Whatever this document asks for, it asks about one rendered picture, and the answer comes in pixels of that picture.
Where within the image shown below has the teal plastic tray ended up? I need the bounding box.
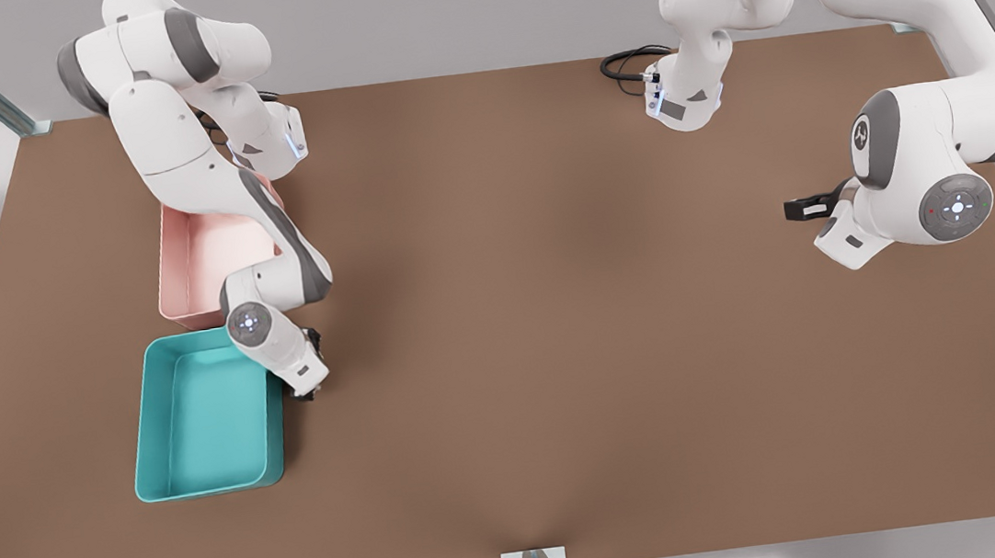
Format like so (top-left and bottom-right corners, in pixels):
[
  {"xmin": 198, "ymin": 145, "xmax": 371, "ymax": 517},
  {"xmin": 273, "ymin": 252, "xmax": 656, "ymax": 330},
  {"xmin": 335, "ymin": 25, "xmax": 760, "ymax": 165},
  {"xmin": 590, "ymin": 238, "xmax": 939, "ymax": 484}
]
[{"xmin": 119, "ymin": 321, "xmax": 295, "ymax": 506}]

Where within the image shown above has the pink plastic tray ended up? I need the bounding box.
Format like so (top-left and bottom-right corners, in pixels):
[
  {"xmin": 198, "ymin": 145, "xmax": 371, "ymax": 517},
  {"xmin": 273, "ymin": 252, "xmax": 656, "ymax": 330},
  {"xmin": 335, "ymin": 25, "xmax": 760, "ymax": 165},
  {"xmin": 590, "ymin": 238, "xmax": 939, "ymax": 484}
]
[{"xmin": 145, "ymin": 167, "xmax": 298, "ymax": 336}]

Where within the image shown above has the black cable loop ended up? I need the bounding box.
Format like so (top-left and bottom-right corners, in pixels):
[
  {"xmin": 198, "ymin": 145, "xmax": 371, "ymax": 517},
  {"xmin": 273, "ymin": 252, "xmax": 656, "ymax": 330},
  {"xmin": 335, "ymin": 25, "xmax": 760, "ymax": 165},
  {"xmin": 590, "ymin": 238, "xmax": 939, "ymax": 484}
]
[{"xmin": 599, "ymin": 42, "xmax": 679, "ymax": 102}]

